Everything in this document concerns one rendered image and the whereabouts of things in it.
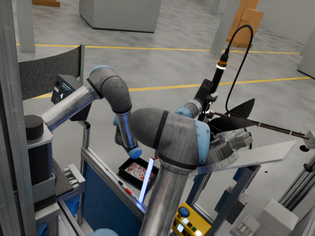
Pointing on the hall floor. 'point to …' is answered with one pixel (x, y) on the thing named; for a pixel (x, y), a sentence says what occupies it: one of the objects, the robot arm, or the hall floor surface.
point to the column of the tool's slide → (298, 188)
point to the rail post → (81, 193)
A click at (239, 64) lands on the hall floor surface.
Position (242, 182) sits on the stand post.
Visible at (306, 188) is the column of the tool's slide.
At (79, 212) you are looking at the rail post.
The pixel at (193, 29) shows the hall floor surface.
